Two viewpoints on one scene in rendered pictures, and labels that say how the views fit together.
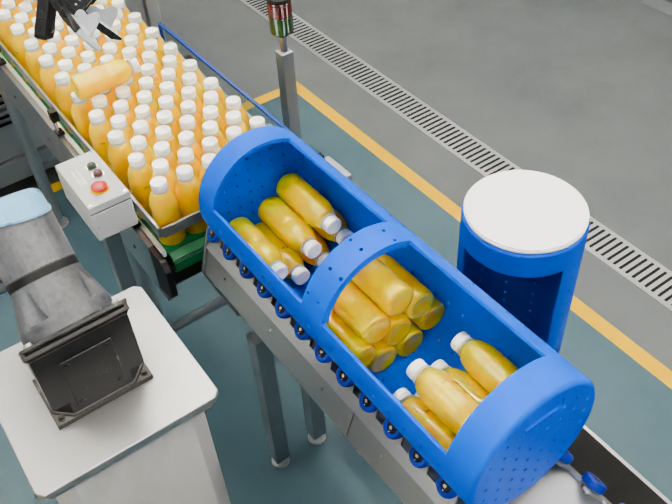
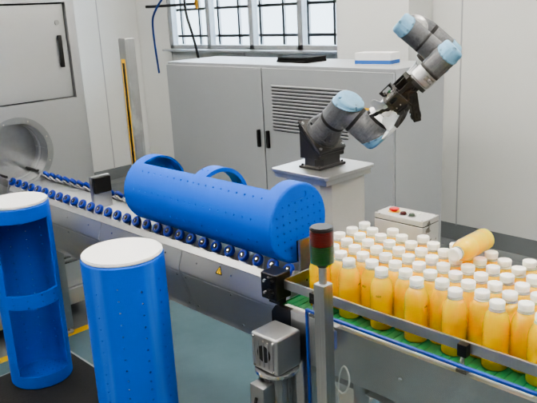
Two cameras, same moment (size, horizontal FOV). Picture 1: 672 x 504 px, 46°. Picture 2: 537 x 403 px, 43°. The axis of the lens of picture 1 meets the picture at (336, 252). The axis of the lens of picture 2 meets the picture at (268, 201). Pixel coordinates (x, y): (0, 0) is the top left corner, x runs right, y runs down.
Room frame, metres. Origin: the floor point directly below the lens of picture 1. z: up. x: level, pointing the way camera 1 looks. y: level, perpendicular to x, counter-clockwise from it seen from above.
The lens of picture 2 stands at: (3.59, -0.34, 1.81)
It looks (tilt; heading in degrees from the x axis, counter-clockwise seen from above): 16 degrees down; 169
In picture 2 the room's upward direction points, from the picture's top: 3 degrees counter-clockwise
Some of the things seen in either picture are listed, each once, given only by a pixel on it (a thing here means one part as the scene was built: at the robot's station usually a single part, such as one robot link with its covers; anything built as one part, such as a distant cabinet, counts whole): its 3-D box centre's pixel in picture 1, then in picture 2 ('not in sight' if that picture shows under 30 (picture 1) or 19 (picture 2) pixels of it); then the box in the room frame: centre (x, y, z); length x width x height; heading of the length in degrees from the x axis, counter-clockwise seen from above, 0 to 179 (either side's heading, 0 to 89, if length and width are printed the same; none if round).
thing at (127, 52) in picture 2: not in sight; (142, 201); (0.01, -0.35, 0.85); 0.06 x 0.06 x 1.70; 33
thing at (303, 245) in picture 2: not in sight; (308, 253); (1.44, 0.20, 0.99); 0.10 x 0.02 x 0.12; 123
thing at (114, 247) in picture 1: (146, 342); not in sight; (1.46, 0.55, 0.50); 0.04 x 0.04 x 1.00; 33
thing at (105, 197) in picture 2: not in sight; (101, 190); (0.33, -0.53, 1.00); 0.10 x 0.04 x 0.15; 123
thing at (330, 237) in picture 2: (279, 7); (321, 237); (1.96, 0.11, 1.23); 0.06 x 0.06 x 0.04
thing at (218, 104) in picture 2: not in sight; (291, 163); (-1.07, 0.72, 0.72); 2.15 x 0.54 x 1.45; 33
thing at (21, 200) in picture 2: not in sight; (15, 201); (0.46, -0.91, 1.03); 0.28 x 0.28 x 0.01
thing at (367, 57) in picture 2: not in sight; (377, 58); (-0.38, 1.13, 1.48); 0.24 x 0.12 x 0.08; 41
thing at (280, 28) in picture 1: (281, 22); (322, 253); (1.96, 0.11, 1.18); 0.06 x 0.06 x 0.05
